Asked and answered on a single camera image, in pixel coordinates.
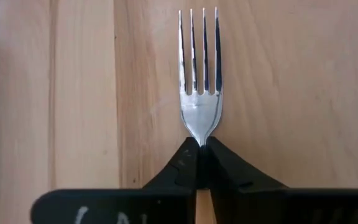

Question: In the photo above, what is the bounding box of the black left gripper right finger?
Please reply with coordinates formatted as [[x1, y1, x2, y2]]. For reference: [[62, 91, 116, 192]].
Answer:
[[200, 136, 358, 224]]

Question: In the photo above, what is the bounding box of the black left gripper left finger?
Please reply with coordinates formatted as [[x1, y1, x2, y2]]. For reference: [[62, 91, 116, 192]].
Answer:
[[30, 136, 199, 224]]

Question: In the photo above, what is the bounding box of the orange-handled metal fork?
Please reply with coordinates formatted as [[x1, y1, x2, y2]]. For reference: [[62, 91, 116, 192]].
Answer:
[[178, 6, 224, 147]]

